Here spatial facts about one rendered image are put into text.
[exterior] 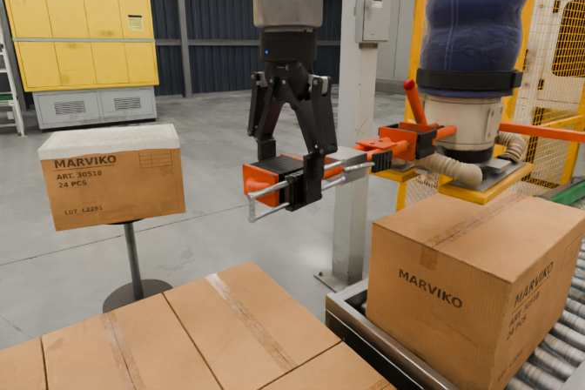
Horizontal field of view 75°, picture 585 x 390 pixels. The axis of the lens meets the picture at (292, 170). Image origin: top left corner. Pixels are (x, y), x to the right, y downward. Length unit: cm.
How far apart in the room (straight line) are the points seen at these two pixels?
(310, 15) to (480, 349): 92
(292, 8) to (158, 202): 167
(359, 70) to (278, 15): 161
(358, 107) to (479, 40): 125
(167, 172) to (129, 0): 621
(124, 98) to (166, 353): 693
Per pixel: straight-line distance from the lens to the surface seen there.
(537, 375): 144
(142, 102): 809
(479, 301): 108
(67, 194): 205
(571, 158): 328
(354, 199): 225
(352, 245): 238
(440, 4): 96
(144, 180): 201
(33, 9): 782
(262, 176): 53
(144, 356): 138
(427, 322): 120
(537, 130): 103
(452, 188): 90
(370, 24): 204
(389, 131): 80
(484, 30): 94
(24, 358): 154
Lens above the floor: 146
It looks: 18 degrees down
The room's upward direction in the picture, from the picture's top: straight up
